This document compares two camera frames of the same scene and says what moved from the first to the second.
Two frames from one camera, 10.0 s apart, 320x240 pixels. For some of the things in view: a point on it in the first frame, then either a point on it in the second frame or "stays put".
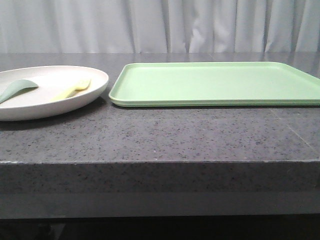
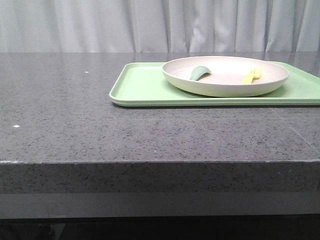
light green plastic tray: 210,84 stays put
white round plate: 34,103 -> 224,76
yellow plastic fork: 82,86 -> 254,74
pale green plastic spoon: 15,87 -> 198,72
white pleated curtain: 159,26 stays put
